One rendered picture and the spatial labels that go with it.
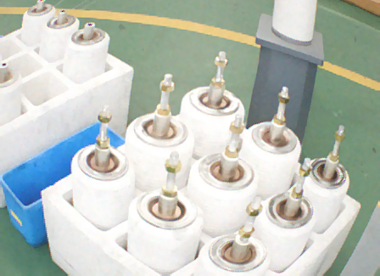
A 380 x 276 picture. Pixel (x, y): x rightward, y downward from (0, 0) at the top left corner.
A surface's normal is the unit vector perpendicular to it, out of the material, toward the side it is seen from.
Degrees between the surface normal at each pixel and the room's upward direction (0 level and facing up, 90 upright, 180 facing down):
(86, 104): 90
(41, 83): 90
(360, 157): 0
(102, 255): 90
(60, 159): 88
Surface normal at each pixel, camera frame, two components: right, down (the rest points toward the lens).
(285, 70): -0.21, 0.55
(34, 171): 0.73, 0.44
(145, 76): 0.14, -0.81
